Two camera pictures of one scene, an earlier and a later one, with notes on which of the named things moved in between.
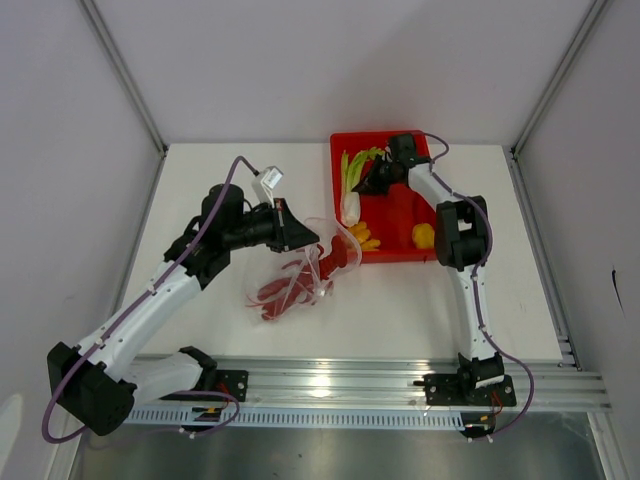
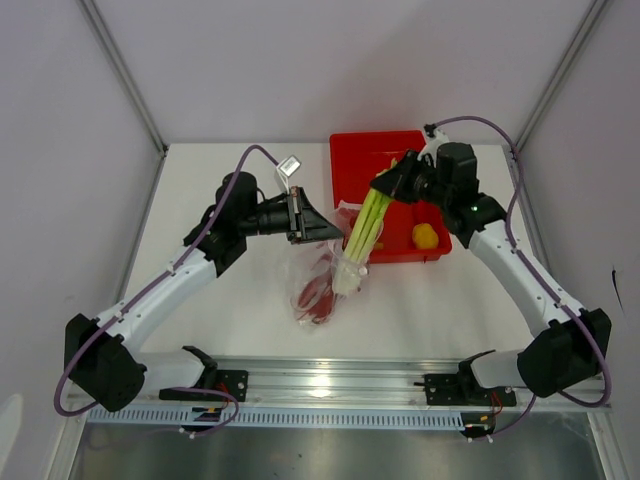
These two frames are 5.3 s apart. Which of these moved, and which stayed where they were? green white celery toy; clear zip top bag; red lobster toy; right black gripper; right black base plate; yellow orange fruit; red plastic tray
Moved: red lobster toy; right black gripper; green white celery toy; clear zip top bag
Stayed: yellow orange fruit; red plastic tray; right black base plate
